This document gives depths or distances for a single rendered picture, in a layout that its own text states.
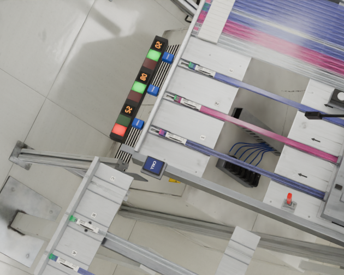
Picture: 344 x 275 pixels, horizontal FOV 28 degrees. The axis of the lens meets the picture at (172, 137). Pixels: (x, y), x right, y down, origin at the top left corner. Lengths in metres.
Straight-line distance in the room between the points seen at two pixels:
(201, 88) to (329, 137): 0.39
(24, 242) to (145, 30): 0.98
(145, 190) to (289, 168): 0.62
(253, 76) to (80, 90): 0.70
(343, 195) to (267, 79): 0.68
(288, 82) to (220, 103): 0.56
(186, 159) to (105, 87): 0.88
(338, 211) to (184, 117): 0.50
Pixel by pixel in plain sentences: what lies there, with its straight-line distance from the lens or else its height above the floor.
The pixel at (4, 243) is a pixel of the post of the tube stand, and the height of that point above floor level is 0.01.
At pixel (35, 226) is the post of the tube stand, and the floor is 0.18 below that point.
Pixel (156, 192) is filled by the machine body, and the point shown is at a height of 0.45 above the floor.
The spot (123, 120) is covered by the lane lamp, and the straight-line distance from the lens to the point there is 1.97.
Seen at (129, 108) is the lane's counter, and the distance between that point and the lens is 1.98.
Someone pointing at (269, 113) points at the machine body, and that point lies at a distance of 2.41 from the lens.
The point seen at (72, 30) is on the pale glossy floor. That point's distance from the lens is 2.65.
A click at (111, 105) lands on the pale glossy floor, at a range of 2.73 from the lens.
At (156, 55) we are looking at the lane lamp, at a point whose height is 0.66.
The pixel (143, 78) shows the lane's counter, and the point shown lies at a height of 0.66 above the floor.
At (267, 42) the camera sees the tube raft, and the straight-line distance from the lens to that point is 2.04.
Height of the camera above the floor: 2.29
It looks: 52 degrees down
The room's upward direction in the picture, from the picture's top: 93 degrees clockwise
